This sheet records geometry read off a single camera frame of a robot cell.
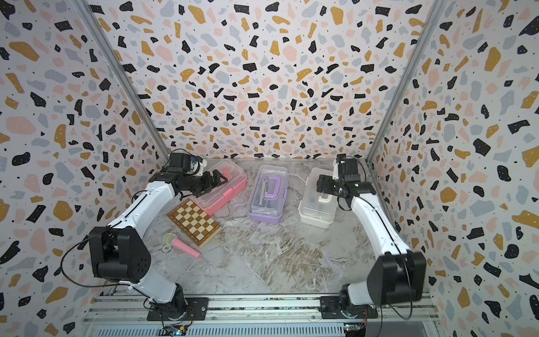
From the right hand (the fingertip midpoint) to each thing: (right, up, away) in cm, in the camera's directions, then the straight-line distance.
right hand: (328, 183), depth 84 cm
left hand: (-44, 0, +2) cm, 44 cm away
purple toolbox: (-25, -4, +13) cm, 28 cm away
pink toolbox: (-50, -7, +9) cm, 51 cm away
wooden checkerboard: (-58, -18, +8) cm, 61 cm away
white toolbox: (-4, -11, +5) cm, 13 cm away
